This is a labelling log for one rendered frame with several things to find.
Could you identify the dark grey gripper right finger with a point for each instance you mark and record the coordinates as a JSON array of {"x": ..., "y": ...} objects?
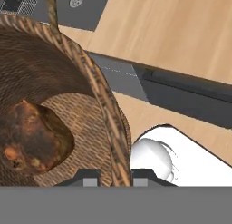
[{"x": 143, "y": 175}]

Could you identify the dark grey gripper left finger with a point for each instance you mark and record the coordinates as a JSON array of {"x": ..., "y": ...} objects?
[{"x": 86, "y": 175}]

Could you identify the brown wicker basket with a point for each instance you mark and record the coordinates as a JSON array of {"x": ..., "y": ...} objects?
[{"x": 90, "y": 124}]

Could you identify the dark brown bread loaf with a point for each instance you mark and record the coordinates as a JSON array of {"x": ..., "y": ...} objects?
[{"x": 33, "y": 140}]

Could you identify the grey sink basin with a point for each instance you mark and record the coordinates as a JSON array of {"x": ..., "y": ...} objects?
[{"x": 87, "y": 10}]

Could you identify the dark grid rack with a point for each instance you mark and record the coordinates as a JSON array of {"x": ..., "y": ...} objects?
[{"x": 18, "y": 1}]

